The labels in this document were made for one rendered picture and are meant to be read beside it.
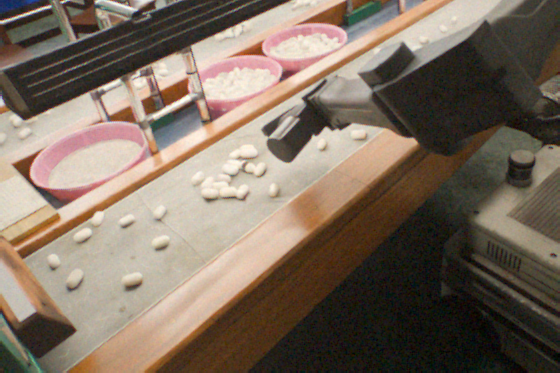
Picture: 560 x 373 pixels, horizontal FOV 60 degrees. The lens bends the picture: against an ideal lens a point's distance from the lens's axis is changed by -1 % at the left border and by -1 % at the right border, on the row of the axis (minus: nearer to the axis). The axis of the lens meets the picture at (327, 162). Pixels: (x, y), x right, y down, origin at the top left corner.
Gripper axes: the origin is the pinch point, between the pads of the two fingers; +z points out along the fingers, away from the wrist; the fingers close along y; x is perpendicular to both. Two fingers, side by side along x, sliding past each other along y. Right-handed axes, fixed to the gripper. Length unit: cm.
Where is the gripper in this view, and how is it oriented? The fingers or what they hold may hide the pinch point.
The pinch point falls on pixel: (271, 141)
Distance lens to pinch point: 103.0
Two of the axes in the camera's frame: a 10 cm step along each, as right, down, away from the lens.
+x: 5.5, 8.3, 0.9
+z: -5.1, 2.4, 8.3
